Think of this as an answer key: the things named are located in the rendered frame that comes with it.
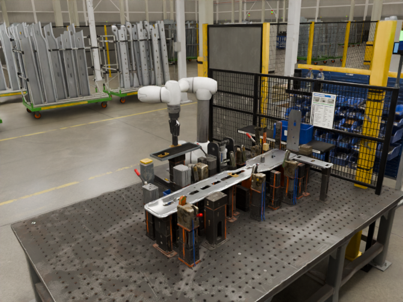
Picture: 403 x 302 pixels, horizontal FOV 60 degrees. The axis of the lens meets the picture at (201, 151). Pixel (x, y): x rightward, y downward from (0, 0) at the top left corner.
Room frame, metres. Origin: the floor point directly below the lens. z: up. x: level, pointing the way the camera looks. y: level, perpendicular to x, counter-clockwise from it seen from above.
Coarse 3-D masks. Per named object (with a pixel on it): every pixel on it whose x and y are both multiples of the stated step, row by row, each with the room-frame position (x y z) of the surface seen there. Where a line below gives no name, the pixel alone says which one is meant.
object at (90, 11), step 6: (90, 0) 13.58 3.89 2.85; (90, 6) 13.54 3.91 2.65; (90, 12) 13.55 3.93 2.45; (90, 18) 13.54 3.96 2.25; (90, 24) 13.57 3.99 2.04; (90, 30) 13.62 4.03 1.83; (96, 36) 13.63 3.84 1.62; (96, 42) 13.61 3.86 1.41; (96, 54) 13.58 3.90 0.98; (96, 60) 13.56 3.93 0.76; (96, 66) 13.54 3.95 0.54; (96, 72) 13.56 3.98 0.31; (96, 78) 13.58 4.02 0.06; (102, 78) 13.73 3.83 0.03
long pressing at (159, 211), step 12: (264, 156) 2.57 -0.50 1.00; (276, 156) 2.57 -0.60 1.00; (240, 168) 2.33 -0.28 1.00; (264, 168) 2.33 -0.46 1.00; (204, 180) 2.14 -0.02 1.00; (216, 180) 2.14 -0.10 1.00; (228, 180) 2.14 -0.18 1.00; (240, 180) 2.14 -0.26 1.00; (180, 192) 1.97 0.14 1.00; (204, 192) 1.97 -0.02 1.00; (156, 204) 1.82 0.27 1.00; (156, 216) 1.70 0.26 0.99
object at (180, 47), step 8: (176, 0) 9.35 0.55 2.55; (176, 8) 9.36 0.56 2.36; (184, 8) 9.37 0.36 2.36; (176, 16) 9.35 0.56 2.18; (184, 16) 9.36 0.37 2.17; (176, 24) 9.35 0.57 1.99; (184, 24) 9.36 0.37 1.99; (176, 32) 9.35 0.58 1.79; (184, 32) 9.35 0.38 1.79; (184, 40) 9.35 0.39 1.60; (176, 48) 9.26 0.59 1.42; (184, 48) 9.34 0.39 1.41; (184, 56) 9.34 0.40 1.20; (184, 64) 9.33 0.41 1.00; (184, 72) 9.32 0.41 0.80; (184, 96) 9.31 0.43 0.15
